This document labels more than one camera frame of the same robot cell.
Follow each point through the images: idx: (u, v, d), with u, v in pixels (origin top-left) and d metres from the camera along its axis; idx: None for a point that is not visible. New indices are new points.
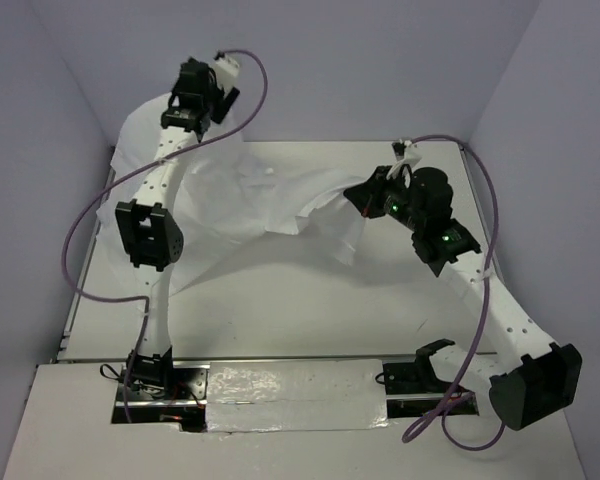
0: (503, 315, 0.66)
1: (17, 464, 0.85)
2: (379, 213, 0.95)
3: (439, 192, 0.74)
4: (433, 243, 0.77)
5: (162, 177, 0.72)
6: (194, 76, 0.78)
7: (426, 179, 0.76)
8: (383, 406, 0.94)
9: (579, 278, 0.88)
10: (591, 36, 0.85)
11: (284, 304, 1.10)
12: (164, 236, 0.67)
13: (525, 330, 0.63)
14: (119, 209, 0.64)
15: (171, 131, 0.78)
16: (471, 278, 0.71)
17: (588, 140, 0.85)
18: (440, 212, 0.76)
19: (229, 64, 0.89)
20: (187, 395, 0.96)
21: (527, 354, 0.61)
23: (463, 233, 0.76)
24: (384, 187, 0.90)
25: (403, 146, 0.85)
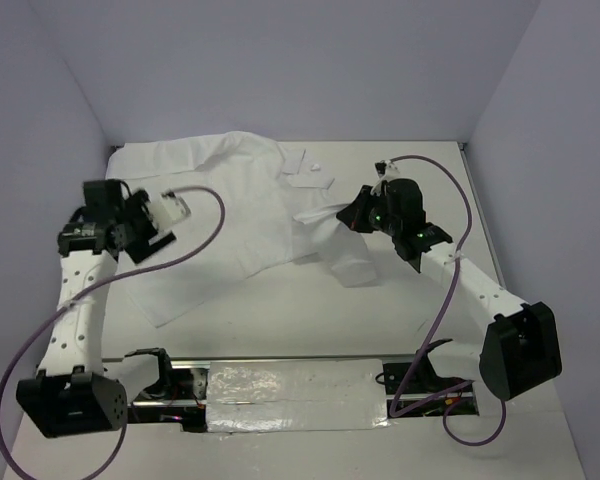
0: (476, 286, 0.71)
1: (17, 465, 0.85)
2: (366, 227, 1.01)
3: (412, 195, 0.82)
4: (409, 241, 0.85)
5: (75, 327, 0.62)
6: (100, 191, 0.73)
7: (398, 186, 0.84)
8: (383, 405, 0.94)
9: (579, 278, 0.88)
10: (594, 34, 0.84)
11: (284, 304, 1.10)
12: (94, 403, 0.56)
13: (497, 294, 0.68)
14: (24, 395, 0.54)
15: (76, 258, 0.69)
16: (445, 261, 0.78)
17: (590, 139, 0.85)
18: (414, 213, 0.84)
19: (175, 204, 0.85)
20: (186, 395, 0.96)
21: (498, 312, 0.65)
23: (437, 230, 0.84)
24: (367, 201, 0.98)
25: (385, 165, 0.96)
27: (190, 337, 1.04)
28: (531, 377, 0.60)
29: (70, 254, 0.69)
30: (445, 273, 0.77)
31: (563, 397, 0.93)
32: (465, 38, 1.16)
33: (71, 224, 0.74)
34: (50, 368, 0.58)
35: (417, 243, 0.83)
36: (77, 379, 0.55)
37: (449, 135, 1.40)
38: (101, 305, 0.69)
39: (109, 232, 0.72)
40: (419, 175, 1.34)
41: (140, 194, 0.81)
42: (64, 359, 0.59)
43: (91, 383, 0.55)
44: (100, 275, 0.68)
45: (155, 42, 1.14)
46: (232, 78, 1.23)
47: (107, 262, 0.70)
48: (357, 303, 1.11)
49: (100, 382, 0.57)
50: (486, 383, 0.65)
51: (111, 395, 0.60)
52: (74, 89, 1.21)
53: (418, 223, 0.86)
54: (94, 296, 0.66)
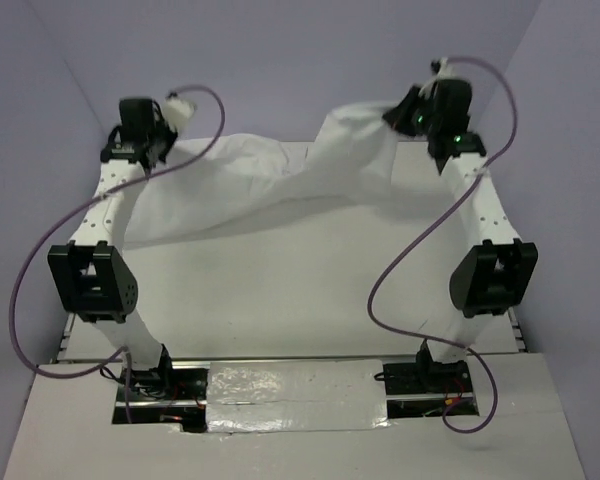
0: (482, 207, 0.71)
1: (17, 466, 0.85)
2: (407, 129, 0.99)
3: (456, 96, 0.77)
4: (443, 142, 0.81)
5: (105, 213, 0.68)
6: (135, 109, 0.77)
7: (449, 82, 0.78)
8: (384, 405, 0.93)
9: (579, 278, 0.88)
10: (593, 35, 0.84)
11: (283, 303, 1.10)
12: (110, 276, 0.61)
13: (496, 223, 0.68)
14: (54, 252, 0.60)
15: (115, 164, 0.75)
16: (466, 174, 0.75)
17: (589, 138, 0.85)
18: (456, 112, 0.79)
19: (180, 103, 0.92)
20: (187, 395, 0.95)
21: (487, 239, 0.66)
23: (476, 139, 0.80)
24: (413, 101, 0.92)
25: (440, 64, 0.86)
27: (192, 337, 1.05)
28: (495, 297, 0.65)
29: (110, 164, 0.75)
30: (462, 186, 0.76)
31: (564, 397, 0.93)
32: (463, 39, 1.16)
33: (109, 144, 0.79)
34: (79, 240, 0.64)
35: (449, 146, 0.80)
36: (100, 248, 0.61)
37: (449, 135, 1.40)
38: (127, 207, 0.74)
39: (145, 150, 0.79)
40: (419, 175, 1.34)
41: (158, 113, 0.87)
42: (90, 234, 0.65)
43: (110, 253, 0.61)
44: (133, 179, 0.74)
45: (155, 44, 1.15)
46: (231, 80, 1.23)
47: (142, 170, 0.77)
48: (358, 303, 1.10)
49: (119, 260, 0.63)
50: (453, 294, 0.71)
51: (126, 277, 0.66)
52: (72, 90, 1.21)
53: (458, 125, 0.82)
54: (126, 194, 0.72)
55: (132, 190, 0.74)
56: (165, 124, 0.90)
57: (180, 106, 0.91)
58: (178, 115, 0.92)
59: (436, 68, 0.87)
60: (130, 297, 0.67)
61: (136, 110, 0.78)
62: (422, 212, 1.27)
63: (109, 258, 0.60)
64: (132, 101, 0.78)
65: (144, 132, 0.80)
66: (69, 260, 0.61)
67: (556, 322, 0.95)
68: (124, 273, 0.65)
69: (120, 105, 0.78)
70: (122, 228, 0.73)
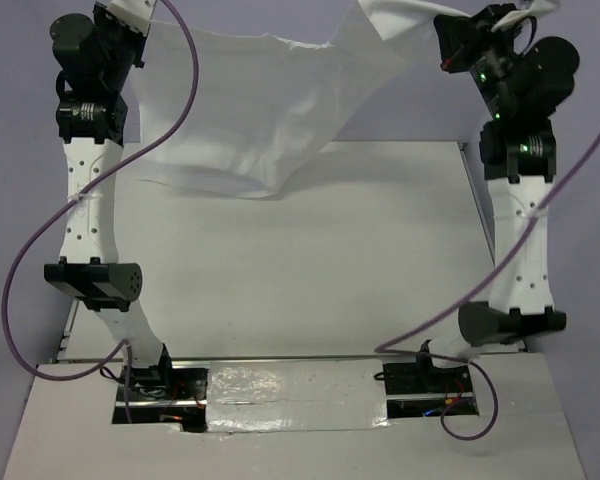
0: (528, 266, 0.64)
1: (17, 466, 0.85)
2: (460, 67, 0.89)
3: (557, 91, 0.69)
4: (506, 143, 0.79)
5: (87, 219, 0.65)
6: (73, 54, 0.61)
7: (560, 72, 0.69)
8: (383, 405, 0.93)
9: (579, 279, 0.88)
10: None
11: (283, 303, 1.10)
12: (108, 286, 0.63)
13: (533, 285, 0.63)
14: (53, 275, 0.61)
15: (79, 146, 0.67)
16: None
17: None
18: (534, 107, 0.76)
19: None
20: (186, 395, 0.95)
21: (516, 306, 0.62)
23: (546, 149, 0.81)
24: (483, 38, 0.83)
25: None
27: (191, 337, 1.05)
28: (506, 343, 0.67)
29: (76, 143, 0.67)
30: None
31: (564, 397, 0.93)
32: None
33: (62, 99, 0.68)
34: (71, 258, 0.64)
35: (512, 162, 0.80)
36: (95, 267, 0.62)
37: (449, 134, 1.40)
38: (108, 195, 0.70)
39: (109, 107, 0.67)
40: (419, 175, 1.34)
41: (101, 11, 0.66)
42: (77, 249, 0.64)
43: (107, 271, 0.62)
44: (105, 166, 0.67)
45: None
46: None
47: (111, 147, 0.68)
48: (358, 303, 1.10)
49: (117, 268, 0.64)
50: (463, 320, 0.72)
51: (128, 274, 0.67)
52: None
53: (529, 128, 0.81)
54: (101, 188, 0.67)
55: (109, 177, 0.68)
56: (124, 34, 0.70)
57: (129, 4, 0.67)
58: (133, 18, 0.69)
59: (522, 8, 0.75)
60: (137, 286, 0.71)
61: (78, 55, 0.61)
62: (422, 212, 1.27)
63: (106, 275, 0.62)
64: (71, 44, 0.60)
65: (94, 80, 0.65)
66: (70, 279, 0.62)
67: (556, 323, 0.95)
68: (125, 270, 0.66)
69: (55, 32, 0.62)
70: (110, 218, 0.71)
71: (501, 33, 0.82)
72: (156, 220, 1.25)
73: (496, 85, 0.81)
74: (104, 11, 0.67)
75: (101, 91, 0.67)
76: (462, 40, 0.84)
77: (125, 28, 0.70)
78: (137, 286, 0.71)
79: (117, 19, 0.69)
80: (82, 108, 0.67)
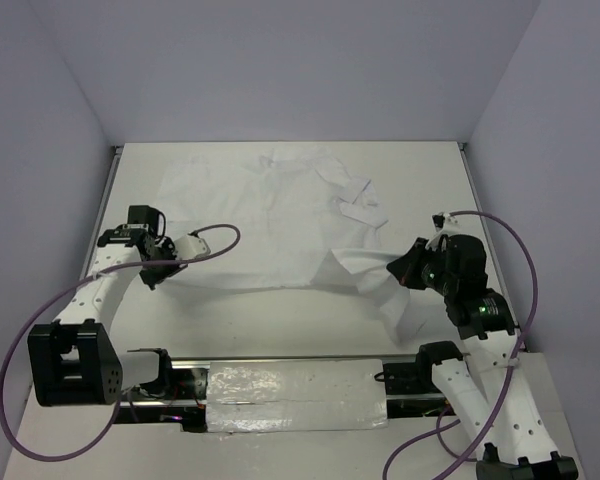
0: (516, 413, 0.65)
1: (17, 466, 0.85)
2: (417, 284, 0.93)
3: (472, 255, 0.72)
4: (466, 309, 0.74)
5: (96, 291, 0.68)
6: (143, 210, 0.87)
7: (460, 241, 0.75)
8: (383, 405, 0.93)
9: (581, 279, 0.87)
10: (596, 35, 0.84)
11: (283, 304, 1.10)
12: (92, 358, 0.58)
13: (531, 431, 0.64)
14: (35, 333, 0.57)
15: (110, 248, 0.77)
16: (496, 362, 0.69)
17: (593, 137, 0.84)
18: (473, 278, 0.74)
19: (198, 243, 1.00)
20: (187, 395, 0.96)
21: (523, 455, 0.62)
23: (503, 310, 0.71)
24: (421, 254, 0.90)
25: (443, 219, 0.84)
27: (190, 337, 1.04)
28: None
29: (107, 246, 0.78)
30: (494, 381, 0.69)
31: (564, 397, 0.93)
32: (464, 37, 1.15)
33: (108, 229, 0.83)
34: (65, 319, 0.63)
35: (477, 324, 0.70)
36: (86, 328, 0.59)
37: (448, 135, 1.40)
38: (121, 288, 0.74)
39: (143, 238, 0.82)
40: (419, 175, 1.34)
41: (167, 241, 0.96)
42: (78, 312, 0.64)
43: (96, 332, 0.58)
44: (127, 261, 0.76)
45: (156, 41, 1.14)
46: (232, 78, 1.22)
47: (137, 256, 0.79)
48: (358, 304, 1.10)
49: (105, 341, 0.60)
50: None
51: (111, 368, 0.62)
52: (74, 89, 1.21)
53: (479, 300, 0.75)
54: (119, 273, 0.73)
55: (127, 270, 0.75)
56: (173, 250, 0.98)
57: (195, 242, 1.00)
58: (186, 250, 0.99)
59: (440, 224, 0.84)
60: (113, 386, 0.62)
61: (143, 212, 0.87)
62: (421, 212, 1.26)
63: (95, 338, 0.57)
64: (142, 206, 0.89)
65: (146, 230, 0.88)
66: (50, 341, 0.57)
67: (555, 324, 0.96)
68: (110, 358, 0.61)
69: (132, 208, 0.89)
70: (116, 308, 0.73)
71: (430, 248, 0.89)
72: None
73: (440, 279, 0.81)
74: (170, 241, 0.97)
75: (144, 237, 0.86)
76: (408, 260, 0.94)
77: (174, 256, 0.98)
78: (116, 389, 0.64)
79: (175, 248, 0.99)
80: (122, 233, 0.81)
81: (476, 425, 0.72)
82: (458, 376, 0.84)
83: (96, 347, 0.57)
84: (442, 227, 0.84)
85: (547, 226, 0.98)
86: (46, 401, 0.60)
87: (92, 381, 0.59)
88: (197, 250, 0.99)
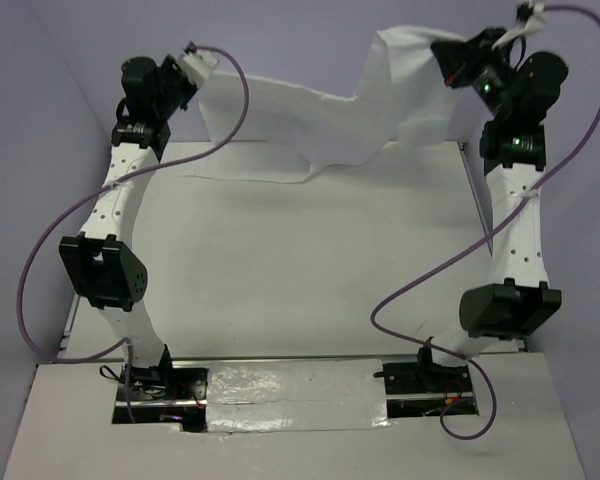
0: (518, 238, 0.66)
1: (17, 467, 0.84)
2: (465, 83, 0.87)
3: (540, 94, 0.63)
4: (500, 137, 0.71)
5: (115, 203, 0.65)
6: (138, 86, 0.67)
7: (536, 69, 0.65)
8: (383, 405, 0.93)
9: (580, 278, 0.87)
10: (596, 34, 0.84)
11: (283, 303, 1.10)
12: (118, 270, 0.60)
13: (527, 259, 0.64)
14: (65, 243, 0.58)
15: (124, 148, 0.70)
16: (512, 192, 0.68)
17: (591, 138, 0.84)
18: (529, 110, 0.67)
19: (199, 59, 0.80)
20: (187, 395, 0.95)
21: (511, 276, 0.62)
23: (537, 151, 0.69)
24: (485, 56, 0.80)
25: (531, 11, 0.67)
27: (191, 337, 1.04)
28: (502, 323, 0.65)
29: (121, 148, 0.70)
30: (506, 205, 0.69)
31: (564, 397, 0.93)
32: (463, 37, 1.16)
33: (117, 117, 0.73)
34: (90, 233, 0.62)
35: (505, 158, 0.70)
36: (110, 242, 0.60)
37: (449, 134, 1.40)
38: (139, 196, 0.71)
39: (157, 132, 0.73)
40: (419, 174, 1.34)
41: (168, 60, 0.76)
42: (99, 227, 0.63)
43: (120, 247, 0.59)
44: (143, 166, 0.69)
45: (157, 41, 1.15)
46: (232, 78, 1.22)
47: (151, 157, 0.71)
48: (358, 303, 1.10)
49: (129, 253, 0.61)
50: (465, 304, 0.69)
51: (135, 271, 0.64)
52: (74, 90, 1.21)
53: (524, 127, 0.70)
54: (135, 183, 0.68)
55: (143, 177, 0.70)
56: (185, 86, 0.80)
57: (198, 62, 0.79)
58: (194, 72, 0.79)
59: (523, 17, 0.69)
60: (139, 286, 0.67)
61: (138, 86, 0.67)
62: (422, 212, 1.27)
63: (118, 253, 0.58)
64: (135, 76, 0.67)
65: (149, 109, 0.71)
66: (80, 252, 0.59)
67: (556, 324, 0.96)
68: (133, 264, 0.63)
69: (125, 66, 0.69)
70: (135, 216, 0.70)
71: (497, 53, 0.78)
72: (156, 219, 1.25)
73: (496, 98, 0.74)
74: (172, 61, 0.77)
75: (153, 119, 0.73)
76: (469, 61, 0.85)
77: (187, 84, 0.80)
78: (141, 288, 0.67)
79: (180, 69, 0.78)
80: (135, 127, 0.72)
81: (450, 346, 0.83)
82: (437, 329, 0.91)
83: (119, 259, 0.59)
84: (521, 27, 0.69)
85: (549, 226, 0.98)
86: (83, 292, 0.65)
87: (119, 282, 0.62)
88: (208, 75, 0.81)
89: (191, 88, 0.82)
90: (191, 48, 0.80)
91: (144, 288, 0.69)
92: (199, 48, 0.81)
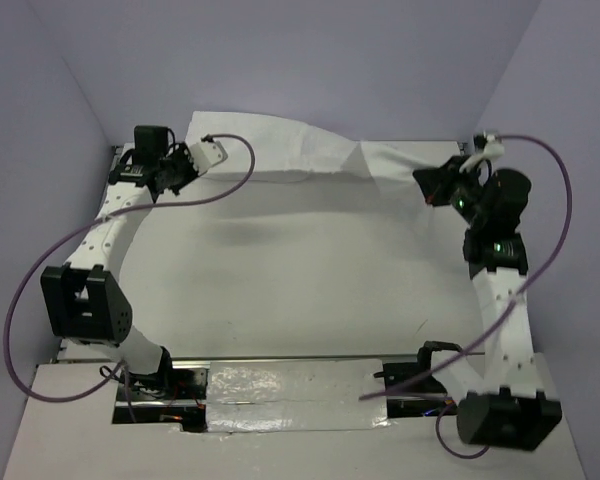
0: (510, 343, 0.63)
1: (17, 466, 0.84)
2: (443, 201, 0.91)
3: (510, 200, 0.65)
4: (481, 245, 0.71)
5: (105, 235, 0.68)
6: (148, 134, 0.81)
7: (505, 178, 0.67)
8: (383, 405, 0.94)
9: (581, 278, 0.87)
10: (597, 36, 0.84)
11: (283, 303, 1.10)
12: (102, 301, 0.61)
13: (520, 365, 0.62)
14: (48, 274, 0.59)
15: (121, 186, 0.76)
16: (498, 294, 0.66)
17: (592, 138, 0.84)
18: (505, 215, 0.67)
19: (213, 149, 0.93)
20: (187, 395, 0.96)
21: (506, 386, 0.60)
23: (520, 255, 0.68)
24: (454, 177, 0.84)
25: (485, 140, 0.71)
27: (192, 337, 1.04)
28: (500, 441, 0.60)
29: (116, 186, 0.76)
30: (493, 309, 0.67)
31: (564, 397, 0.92)
32: (464, 38, 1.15)
33: (119, 164, 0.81)
34: (76, 262, 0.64)
35: (487, 257, 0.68)
36: (96, 272, 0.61)
37: (449, 135, 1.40)
38: (130, 231, 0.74)
39: (154, 176, 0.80)
40: None
41: (182, 145, 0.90)
42: (85, 256, 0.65)
43: (105, 278, 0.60)
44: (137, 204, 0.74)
45: (158, 42, 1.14)
46: (233, 78, 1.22)
47: (146, 195, 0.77)
48: (358, 304, 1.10)
49: (114, 287, 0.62)
50: (460, 422, 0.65)
51: (119, 307, 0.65)
52: (74, 90, 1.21)
53: (503, 233, 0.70)
54: (128, 218, 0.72)
55: (135, 214, 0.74)
56: (189, 159, 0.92)
57: (208, 151, 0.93)
58: (202, 156, 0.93)
59: (480, 142, 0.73)
60: (122, 325, 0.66)
61: (150, 137, 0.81)
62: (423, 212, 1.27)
63: (104, 283, 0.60)
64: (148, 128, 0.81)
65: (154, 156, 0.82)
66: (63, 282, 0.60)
67: (556, 324, 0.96)
68: (118, 299, 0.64)
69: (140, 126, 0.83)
70: (125, 250, 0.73)
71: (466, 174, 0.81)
72: (156, 219, 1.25)
73: (470, 212, 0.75)
74: (186, 147, 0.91)
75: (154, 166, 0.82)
76: (439, 180, 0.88)
77: (192, 168, 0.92)
78: (123, 328, 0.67)
79: (191, 155, 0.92)
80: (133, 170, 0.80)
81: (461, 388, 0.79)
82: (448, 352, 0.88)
83: (105, 289, 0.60)
84: (482, 150, 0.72)
85: (550, 227, 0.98)
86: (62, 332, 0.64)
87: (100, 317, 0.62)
88: (214, 160, 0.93)
89: (194, 172, 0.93)
90: (206, 139, 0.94)
91: (126, 329, 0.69)
92: (216, 142, 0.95)
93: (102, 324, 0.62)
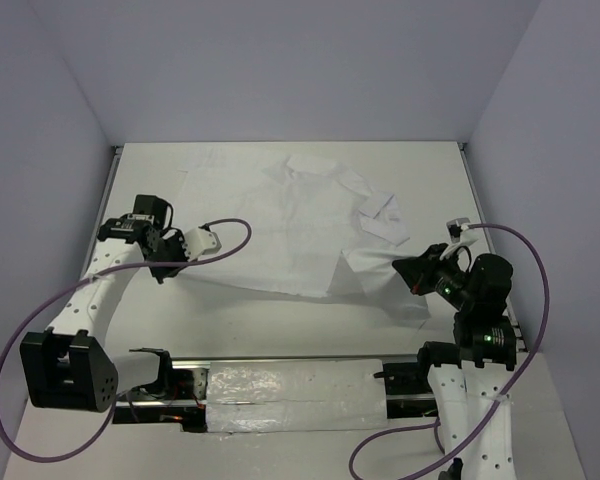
0: (491, 445, 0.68)
1: (17, 466, 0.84)
2: (430, 289, 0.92)
3: (497, 283, 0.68)
4: (471, 331, 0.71)
5: (91, 297, 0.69)
6: (148, 197, 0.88)
7: (487, 263, 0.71)
8: (383, 405, 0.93)
9: (580, 279, 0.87)
10: (595, 37, 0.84)
11: (282, 304, 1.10)
12: (84, 369, 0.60)
13: (498, 465, 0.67)
14: (28, 343, 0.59)
15: (110, 244, 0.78)
16: (484, 393, 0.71)
17: (592, 139, 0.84)
18: (491, 304, 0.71)
19: (208, 235, 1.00)
20: (187, 395, 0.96)
21: None
23: (509, 342, 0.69)
24: (436, 265, 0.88)
25: (458, 229, 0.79)
27: (191, 337, 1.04)
28: None
29: (107, 242, 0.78)
30: (478, 407, 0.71)
31: (563, 397, 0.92)
32: (462, 39, 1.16)
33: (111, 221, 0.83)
34: (60, 326, 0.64)
35: (477, 350, 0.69)
36: (79, 339, 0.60)
37: (448, 135, 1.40)
38: (119, 288, 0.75)
39: (145, 230, 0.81)
40: (419, 175, 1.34)
41: (177, 232, 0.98)
42: (70, 318, 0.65)
43: (89, 346, 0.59)
44: (126, 261, 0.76)
45: (157, 42, 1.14)
46: (232, 78, 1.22)
47: (135, 252, 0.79)
48: (357, 304, 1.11)
49: (99, 352, 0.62)
50: None
51: (104, 373, 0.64)
52: (74, 90, 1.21)
53: (491, 321, 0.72)
54: (116, 276, 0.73)
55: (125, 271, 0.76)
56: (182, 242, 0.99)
57: (203, 235, 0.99)
58: (196, 241, 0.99)
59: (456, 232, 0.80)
60: (107, 392, 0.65)
61: (148, 201, 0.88)
62: (423, 213, 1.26)
63: (87, 351, 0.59)
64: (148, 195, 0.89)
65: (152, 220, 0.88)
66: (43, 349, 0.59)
67: (556, 325, 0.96)
68: (103, 367, 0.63)
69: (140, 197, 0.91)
70: (112, 308, 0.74)
71: (447, 261, 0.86)
72: None
73: (458, 296, 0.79)
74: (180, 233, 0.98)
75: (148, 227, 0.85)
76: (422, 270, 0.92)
77: (183, 250, 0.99)
78: (107, 393, 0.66)
79: (185, 240, 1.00)
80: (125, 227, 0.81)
81: (452, 437, 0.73)
82: (452, 384, 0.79)
83: (88, 358, 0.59)
84: (459, 239, 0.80)
85: (548, 228, 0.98)
86: (40, 399, 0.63)
87: (83, 385, 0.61)
88: (206, 243, 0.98)
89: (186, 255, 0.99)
90: (205, 229, 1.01)
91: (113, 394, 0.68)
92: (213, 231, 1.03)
93: (84, 390, 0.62)
